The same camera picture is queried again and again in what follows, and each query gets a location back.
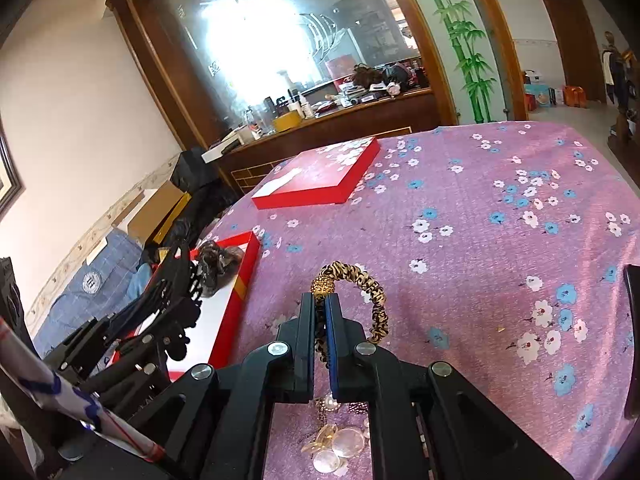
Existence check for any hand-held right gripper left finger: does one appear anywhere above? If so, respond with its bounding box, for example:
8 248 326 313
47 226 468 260
165 293 321 480

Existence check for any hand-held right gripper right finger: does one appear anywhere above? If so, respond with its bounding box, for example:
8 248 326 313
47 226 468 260
324 293 573 480

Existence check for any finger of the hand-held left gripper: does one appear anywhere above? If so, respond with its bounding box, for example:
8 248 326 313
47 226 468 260
112 304 177 362
107 248 197 337

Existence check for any black hair claw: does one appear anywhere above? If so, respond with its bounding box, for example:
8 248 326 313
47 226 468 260
170 301 202 361

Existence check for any leopard print scrunchie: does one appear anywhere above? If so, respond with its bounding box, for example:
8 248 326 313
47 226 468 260
312 261 391 368

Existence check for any red jewelry box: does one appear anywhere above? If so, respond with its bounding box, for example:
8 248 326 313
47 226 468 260
112 231 262 382

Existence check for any gold shell disc jewelry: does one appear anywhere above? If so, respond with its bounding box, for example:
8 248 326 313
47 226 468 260
300 394 368 477

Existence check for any striped paper-wrapped stick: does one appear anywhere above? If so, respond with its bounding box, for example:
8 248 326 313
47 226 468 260
0 317 167 462

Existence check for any grey organza scrunchie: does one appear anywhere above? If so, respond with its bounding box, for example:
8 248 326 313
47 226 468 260
195 240 246 297

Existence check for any blue plaid bag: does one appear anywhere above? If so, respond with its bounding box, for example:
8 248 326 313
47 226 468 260
27 229 153 348

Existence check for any open cardboard box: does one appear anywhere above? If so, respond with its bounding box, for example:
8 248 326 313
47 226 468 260
126 179 192 245

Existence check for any black bag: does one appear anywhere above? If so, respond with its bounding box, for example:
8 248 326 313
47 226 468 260
169 146 242 243

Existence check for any flat white box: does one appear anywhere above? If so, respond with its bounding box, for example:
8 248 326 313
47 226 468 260
201 127 262 164

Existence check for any red floral box lid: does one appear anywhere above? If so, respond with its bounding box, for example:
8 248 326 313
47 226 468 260
251 136 381 211

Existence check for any yellow box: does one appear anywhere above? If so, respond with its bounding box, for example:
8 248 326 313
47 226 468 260
273 111 305 133

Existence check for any wooden-framed etched glass partition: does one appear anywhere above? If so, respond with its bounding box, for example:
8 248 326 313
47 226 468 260
105 0 528 201

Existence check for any brown wooden door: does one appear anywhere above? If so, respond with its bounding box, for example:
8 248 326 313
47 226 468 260
533 0 609 104

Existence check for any framed wall picture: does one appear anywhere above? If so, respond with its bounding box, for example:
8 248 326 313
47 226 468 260
0 122 25 222

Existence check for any bamboo wall painting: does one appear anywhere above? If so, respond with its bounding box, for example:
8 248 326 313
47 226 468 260
411 0 499 124

